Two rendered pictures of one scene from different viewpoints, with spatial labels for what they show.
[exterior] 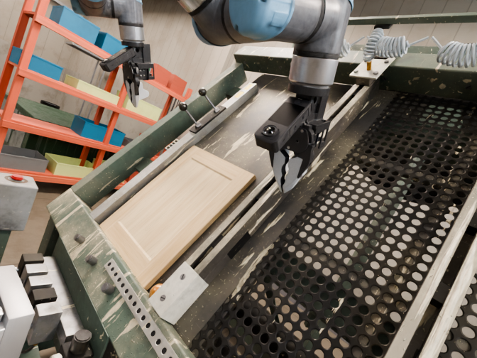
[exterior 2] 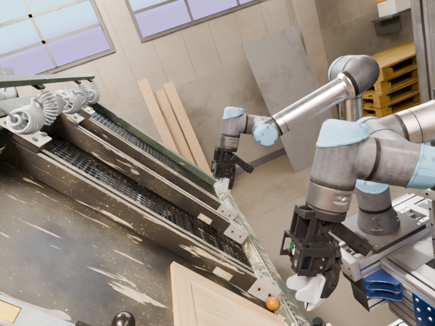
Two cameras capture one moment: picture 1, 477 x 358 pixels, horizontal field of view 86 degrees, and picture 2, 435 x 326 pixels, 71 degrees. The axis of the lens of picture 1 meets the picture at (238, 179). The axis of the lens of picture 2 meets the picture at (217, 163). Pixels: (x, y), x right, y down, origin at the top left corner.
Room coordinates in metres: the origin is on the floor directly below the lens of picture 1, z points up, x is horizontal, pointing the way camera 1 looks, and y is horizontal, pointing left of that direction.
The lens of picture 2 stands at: (1.30, 0.72, 1.85)
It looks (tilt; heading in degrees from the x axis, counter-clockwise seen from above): 19 degrees down; 226
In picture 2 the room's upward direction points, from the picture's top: 20 degrees counter-clockwise
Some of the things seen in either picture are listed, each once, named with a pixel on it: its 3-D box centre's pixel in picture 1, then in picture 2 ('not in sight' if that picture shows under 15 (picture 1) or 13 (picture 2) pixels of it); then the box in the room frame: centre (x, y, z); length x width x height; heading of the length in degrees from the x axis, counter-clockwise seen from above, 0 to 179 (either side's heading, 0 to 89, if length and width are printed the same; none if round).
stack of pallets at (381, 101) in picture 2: not in sight; (396, 88); (-3.68, -0.33, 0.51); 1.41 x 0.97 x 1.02; 146
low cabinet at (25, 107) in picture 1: (69, 140); not in sight; (4.39, 2.97, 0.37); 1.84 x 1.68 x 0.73; 56
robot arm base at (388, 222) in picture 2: not in sight; (376, 213); (0.24, 0.37, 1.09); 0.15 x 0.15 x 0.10
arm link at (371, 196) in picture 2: not in sight; (370, 186); (0.24, 0.37, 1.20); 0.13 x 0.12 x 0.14; 43
